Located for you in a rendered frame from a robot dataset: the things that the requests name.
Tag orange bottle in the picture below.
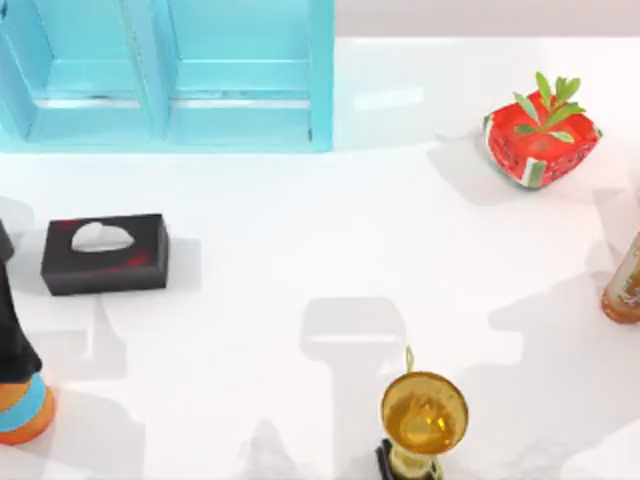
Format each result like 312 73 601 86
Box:
600 231 640 326

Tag black tissue box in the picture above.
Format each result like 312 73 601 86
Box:
40 213 171 297

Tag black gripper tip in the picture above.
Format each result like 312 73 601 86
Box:
0 218 44 387

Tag light blue rack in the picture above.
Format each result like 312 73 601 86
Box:
0 0 336 154

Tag white tissue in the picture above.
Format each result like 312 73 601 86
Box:
70 222 137 253

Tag red plant pot with plant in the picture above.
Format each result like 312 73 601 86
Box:
482 71 603 193

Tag gold trophy with black base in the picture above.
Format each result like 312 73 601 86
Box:
374 344 470 480

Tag orange and blue cup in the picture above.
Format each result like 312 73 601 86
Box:
0 371 56 448

